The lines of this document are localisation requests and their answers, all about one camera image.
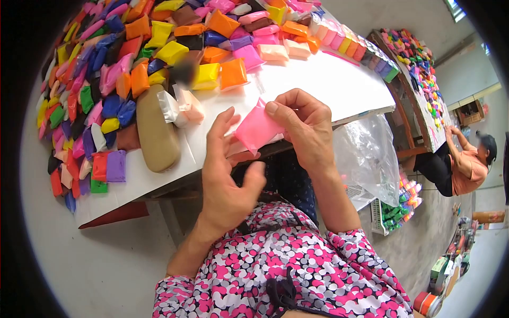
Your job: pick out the person's right hand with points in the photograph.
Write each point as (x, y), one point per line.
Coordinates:
(310, 135)

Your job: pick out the person's left hand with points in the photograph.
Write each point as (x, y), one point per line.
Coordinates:
(222, 190)

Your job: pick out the person's left thumb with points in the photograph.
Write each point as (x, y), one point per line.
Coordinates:
(254, 179)

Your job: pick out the person's left fingers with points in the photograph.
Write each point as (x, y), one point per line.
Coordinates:
(222, 123)

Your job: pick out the person's right index finger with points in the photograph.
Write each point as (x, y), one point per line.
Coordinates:
(298, 95)

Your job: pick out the person's right thumb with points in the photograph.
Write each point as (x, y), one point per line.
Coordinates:
(278, 115)

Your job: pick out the pink clay packet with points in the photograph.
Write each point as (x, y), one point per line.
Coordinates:
(256, 127)

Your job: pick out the peach clay packet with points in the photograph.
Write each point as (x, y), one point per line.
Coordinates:
(193, 109)

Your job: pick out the person's legs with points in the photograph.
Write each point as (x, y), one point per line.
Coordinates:
(292, 181)

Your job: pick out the thin pink stick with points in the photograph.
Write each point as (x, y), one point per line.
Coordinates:
(341, 58)

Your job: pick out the white clay packet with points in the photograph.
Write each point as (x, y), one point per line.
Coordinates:
(167, 105)

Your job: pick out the tan oval clay block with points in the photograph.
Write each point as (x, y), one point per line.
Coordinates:
(157, 131)

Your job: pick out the clear sleeve of assorted clay bars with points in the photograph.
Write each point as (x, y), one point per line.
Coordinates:
(350, 43)

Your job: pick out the clear plastic bag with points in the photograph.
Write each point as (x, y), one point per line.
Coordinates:
(368, 159)

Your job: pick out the person's body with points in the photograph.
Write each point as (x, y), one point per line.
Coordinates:
(286, 274)

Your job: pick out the wooden table with clay packets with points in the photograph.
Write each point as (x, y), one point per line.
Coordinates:
(421, 75)

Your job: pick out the pile of colourful clay packets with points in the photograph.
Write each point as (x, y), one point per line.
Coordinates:
(119, 51)

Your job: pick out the white basket of clay packs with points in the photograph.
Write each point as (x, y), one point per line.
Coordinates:
(397, 212)

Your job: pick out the window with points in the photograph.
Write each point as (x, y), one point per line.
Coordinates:
(454, 10)

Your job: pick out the heap of boxes and goods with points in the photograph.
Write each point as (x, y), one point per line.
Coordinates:
(449, 270)

